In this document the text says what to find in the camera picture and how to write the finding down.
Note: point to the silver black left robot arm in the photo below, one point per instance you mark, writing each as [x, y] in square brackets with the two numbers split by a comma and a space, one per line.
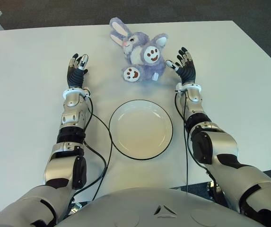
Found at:
[59, 165]

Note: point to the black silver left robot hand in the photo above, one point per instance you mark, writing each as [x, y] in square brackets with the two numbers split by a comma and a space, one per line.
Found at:
[75, 76]

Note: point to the grey robot torso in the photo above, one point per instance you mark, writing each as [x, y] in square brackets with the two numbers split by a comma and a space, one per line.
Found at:
[149, 208]

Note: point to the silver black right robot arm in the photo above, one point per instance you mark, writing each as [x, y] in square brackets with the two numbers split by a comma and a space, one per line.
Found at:
[222, 142]

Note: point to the purple plush bunny doll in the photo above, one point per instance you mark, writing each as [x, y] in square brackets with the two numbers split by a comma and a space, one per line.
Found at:
[137, 53]

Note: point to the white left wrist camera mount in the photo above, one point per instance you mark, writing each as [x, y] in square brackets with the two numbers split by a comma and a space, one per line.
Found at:
[66, 92]

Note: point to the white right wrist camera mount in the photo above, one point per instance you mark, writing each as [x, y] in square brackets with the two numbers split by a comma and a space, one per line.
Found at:
[196, 87]

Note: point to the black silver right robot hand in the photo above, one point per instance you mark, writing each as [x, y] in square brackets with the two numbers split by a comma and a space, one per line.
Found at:
[187, 72]

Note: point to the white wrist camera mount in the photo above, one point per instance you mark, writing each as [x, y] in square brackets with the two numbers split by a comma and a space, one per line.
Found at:
[66, 92]
[196, 87]

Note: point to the white plate with black rim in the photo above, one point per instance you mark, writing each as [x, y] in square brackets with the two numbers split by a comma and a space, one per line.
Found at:
[141, 130]

